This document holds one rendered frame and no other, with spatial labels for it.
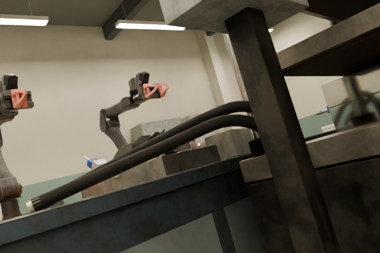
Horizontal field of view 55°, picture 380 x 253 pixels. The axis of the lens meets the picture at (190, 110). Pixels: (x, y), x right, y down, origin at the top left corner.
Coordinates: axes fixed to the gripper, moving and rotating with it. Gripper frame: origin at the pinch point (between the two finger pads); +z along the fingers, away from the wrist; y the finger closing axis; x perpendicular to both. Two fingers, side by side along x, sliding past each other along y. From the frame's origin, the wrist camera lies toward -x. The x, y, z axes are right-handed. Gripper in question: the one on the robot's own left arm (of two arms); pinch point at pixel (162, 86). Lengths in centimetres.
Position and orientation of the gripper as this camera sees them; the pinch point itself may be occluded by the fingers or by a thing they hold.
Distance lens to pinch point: 166.4
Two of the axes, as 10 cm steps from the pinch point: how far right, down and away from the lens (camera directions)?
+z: 6.6, -2.7, -7.1
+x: 2.4, 9.6, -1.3
